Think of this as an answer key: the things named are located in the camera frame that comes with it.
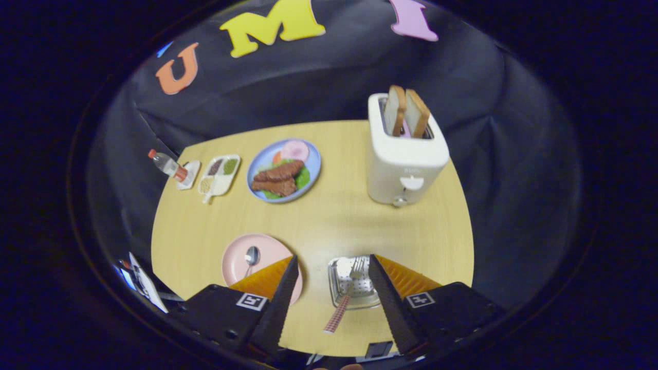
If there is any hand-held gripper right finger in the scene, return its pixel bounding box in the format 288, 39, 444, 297
368, 254, 507, 358

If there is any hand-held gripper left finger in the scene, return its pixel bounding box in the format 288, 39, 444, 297
170, 255, 300, 358

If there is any fork with checkered handle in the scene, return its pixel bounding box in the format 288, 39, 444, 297
323, 257, 367, 335

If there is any spoon with checkered handle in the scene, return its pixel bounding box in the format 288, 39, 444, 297
242, 246, 261, 281

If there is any clear square perforated tray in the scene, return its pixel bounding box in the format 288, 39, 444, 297
327, 255, 383, 310

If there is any pink plate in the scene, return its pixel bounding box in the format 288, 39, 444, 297
222, 234, 304, 306

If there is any brown meat slice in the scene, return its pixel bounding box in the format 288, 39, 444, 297
253, 159, 305, 181
251, 177, 298, 197

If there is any green lettuce leaf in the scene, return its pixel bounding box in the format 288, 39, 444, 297
260, 159, 310, 200

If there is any white divided dish with beans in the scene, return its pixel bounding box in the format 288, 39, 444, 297
197, 154, 241, 204

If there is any white toaster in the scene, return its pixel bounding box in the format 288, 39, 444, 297
367, 92, 450, 208

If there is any blue plate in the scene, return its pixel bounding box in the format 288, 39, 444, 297
246, 138, 322, 204

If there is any small white square coaster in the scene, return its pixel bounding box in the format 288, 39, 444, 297
176, 160, 202, 191

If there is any pink ham slice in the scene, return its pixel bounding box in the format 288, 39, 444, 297
280, 140, 310, 162

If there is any clear red-capped water bottle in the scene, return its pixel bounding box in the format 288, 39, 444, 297
148, 149, 189, 182

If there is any toast bread slice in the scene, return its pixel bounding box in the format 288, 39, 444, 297
405, 89, 431, 139
383, 85, 407, 137

